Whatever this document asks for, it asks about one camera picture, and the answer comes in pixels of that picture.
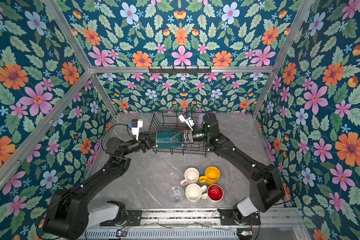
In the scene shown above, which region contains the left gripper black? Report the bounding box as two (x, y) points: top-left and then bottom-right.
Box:
(120, 132), (162, 159)

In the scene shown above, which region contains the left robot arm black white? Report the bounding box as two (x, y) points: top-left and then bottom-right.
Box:
(43, 132), (156, 240)

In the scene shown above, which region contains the yellow mug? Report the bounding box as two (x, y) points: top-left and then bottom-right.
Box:
(199, 167), (221, 186)

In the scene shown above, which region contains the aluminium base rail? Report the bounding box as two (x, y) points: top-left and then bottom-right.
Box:
(127, 206), (306, 229)

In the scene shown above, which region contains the black hook rail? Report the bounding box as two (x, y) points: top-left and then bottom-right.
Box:
(148, 67), (212, 74)

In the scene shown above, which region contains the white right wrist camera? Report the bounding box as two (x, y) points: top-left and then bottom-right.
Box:
(178, 113), (195, 131)

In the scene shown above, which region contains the black wire dish rack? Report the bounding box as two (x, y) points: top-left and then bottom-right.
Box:
(149, 111), (208, 156)

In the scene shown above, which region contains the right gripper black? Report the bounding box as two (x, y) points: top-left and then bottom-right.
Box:
(171, 130), (212, 148)

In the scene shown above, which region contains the green mug cream inside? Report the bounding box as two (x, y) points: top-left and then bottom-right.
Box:
(156, 132), (182, 150)

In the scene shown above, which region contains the white mug red inside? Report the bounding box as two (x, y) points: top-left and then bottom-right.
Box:
(201, 184), (224, 204)

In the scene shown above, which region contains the clear glass cup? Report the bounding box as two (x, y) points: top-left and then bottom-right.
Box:
(169, 186), (185, 204)

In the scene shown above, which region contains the lilac plastic cup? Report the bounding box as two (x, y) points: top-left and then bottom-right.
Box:
(197, 113), (205, 129)

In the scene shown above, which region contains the aluminium frame post back left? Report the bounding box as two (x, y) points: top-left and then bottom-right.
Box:
(44, 1), (117, 118)

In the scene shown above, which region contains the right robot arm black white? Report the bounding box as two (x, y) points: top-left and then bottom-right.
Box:
(178, 113), (286, 224)

